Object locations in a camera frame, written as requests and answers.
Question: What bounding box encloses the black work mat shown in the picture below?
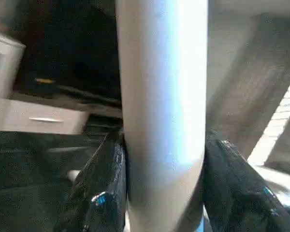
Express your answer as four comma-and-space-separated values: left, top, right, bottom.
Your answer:
0, 130, 117, 232

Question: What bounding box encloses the black box with yellow label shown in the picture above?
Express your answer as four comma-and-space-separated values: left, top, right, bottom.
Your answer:
12, 0, 122, 103

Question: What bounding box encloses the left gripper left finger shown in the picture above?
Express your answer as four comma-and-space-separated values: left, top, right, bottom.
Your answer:
53, 130, 129, 232

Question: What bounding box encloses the white drawer unit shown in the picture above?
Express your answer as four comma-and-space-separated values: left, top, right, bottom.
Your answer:
0, 97, 88, 136

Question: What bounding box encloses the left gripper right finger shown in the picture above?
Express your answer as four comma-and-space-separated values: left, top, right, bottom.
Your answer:
202, 129, 290, 232

